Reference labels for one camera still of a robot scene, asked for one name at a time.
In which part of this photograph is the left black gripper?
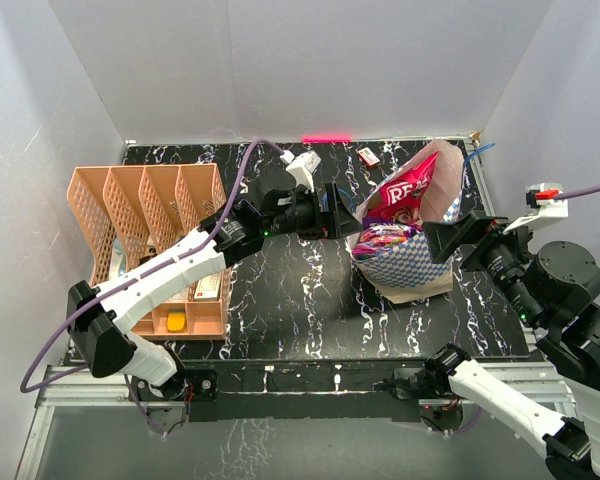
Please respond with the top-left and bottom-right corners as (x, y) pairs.
(263, 183), (361, 241)

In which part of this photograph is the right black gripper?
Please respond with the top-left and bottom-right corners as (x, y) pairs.
(420, 208), (543, 325)

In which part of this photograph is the blue checkered paper bag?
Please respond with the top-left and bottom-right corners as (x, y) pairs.
(347, 139), (464, 303)

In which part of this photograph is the pink chips bag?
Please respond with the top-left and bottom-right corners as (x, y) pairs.
(363, 152), (439, 228)

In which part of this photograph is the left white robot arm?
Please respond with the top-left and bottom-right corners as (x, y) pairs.
(67, 183), (362, 399)

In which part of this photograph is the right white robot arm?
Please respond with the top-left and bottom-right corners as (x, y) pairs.
(422, 211), (600, 479)

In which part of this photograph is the purple candy bag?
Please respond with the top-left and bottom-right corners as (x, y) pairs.
(352, 224), (421, 260)

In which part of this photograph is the red white small box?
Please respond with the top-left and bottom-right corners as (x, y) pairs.
(357, 147), (380, 168)

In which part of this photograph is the pink tape strip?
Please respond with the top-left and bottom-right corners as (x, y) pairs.
(302, 133), (351, 144)

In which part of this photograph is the red white box in organizer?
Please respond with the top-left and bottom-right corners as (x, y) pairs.
(193, 273), (222, 301)

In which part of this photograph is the yellow sponge block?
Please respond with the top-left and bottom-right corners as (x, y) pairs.
(166, 310), (188, 333)

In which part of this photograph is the orange plastic desk organizer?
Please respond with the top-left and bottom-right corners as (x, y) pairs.
(67, 163), (230, 340)

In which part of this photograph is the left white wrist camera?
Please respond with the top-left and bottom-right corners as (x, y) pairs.
(280, 150), (321, 192)

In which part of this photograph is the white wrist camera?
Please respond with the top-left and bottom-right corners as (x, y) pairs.
(280, 150), (321, 192)
(504, 183), (569, 234)

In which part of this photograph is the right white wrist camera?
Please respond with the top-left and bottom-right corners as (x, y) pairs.
(504, 183), (569, 234)

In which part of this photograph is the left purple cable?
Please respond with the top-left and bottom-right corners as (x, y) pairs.
(19, 138), (294, 394)

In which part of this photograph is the purple cable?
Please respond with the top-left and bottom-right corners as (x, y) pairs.
(19, 138), (294, 394)
(554, 180), (600, 201)

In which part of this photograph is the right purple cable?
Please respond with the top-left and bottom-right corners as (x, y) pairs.
(554, 180), (600, 201)

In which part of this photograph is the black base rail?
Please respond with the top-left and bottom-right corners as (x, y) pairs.
(129, 357), (481, 424)

